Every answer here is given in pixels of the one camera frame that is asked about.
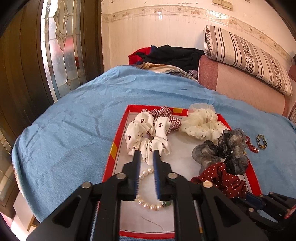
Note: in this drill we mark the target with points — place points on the blue bed blanket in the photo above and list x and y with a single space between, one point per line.
70 142

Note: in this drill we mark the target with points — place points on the pink upper pillow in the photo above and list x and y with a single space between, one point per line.
292 72

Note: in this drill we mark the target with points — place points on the wooden stained glass door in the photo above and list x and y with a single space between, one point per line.
48 49

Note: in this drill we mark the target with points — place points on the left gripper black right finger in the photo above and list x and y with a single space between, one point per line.
201 212

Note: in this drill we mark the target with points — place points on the pink bolster pillow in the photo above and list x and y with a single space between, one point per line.
237 84

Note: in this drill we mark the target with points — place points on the striped floral right cushion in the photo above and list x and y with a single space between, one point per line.
292 116

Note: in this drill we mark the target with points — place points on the white cherry print scrunchie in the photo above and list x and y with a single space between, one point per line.
147 134

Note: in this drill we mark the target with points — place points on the black red clothes pile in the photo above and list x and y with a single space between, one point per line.
185 58

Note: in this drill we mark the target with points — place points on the grey brown sheer scrunchie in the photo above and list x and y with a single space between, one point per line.
231 147

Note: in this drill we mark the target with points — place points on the beige wall switches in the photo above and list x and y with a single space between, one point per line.
224 4

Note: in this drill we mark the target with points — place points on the red white dotted scrunchie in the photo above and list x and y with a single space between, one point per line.
227 183

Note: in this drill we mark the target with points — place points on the patterned beige scarf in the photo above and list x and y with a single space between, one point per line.
168 69

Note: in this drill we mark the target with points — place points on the striped floral cushion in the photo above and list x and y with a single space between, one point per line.
228 48
292 116

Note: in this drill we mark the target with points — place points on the red white checked scrunchie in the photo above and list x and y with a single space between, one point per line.
164 111

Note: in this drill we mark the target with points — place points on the cream dotted organza scrunchie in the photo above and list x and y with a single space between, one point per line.
202 123

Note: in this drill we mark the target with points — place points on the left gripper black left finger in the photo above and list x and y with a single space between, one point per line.
92 211

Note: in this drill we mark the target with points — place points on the red rimmed white tray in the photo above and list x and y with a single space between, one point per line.
135 220

